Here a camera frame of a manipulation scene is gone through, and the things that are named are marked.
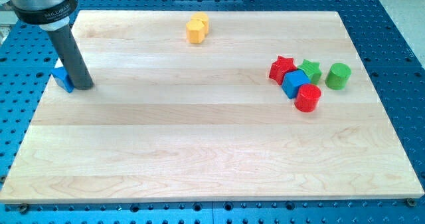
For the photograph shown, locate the blue cube block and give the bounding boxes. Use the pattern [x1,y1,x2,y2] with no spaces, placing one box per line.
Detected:
[282,70,310,99]

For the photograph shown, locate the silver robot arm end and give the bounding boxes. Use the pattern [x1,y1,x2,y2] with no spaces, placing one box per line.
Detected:
[11,0,78,31]

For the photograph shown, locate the red star block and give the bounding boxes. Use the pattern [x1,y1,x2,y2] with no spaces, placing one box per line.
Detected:
[269,56,297,85]

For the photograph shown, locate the green star block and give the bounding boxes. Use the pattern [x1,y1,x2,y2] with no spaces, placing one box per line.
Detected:
[297,59,322,84]

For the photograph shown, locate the wooden board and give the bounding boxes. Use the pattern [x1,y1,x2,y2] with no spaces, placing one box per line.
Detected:
[1,11,424,204]

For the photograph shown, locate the yellow hexagon block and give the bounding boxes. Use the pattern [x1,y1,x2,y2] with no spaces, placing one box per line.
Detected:
[186,20,205,44]

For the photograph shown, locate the yellow cylinder block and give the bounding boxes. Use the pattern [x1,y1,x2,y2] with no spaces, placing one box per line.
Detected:
[191,11,209,35]

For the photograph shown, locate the red cylinder block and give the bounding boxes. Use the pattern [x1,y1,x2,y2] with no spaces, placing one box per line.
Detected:
[294,84,321,112]

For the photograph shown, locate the green cylinder block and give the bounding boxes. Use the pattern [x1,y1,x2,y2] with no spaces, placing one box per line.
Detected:
[325,63,352,90]

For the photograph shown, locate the blue triangular block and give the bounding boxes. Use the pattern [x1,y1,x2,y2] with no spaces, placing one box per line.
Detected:
[51,66,74,93]

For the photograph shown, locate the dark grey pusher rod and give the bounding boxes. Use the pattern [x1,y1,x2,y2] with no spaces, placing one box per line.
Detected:
[47,25,94,90]

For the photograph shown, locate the left board clamp screw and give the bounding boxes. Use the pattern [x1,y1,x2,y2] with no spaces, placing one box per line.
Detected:
[17,203,29,214]

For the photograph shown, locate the board clamp screw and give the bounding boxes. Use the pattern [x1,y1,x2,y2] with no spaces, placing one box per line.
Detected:
[405,198,416,207]
[17,203,29,214]

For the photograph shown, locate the right board clamp screw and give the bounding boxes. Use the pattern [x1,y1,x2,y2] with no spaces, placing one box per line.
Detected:
[405,198,416,207]

